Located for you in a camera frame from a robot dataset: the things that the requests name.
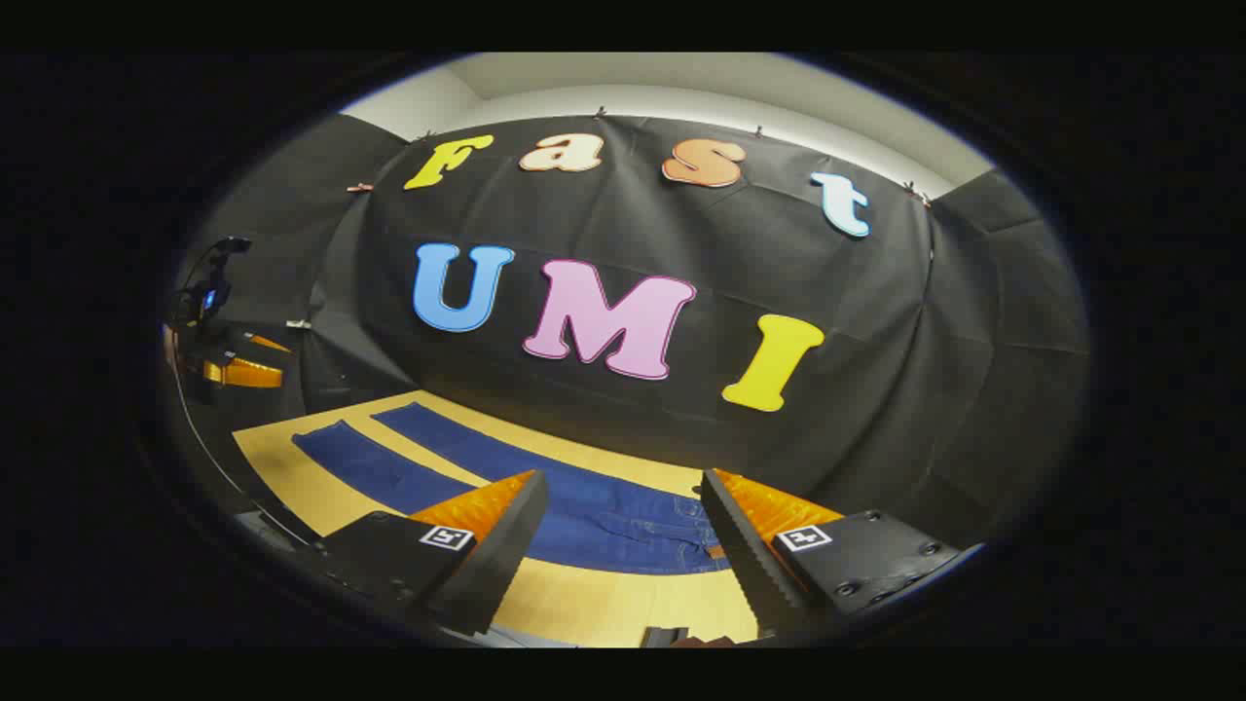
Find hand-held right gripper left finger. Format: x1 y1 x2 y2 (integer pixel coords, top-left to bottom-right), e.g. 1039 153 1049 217
310 469 551 639

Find blue denim jeans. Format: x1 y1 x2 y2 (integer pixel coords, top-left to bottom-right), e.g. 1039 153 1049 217
292 402 731 575

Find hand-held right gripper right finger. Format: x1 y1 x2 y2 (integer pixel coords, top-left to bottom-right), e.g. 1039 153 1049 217
699 468 984 639

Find thin grey cable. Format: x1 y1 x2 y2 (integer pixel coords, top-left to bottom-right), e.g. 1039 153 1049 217
173 360 322 546

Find black backdrop cloth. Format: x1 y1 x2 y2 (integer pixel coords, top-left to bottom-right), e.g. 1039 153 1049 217
161 112 1091 556

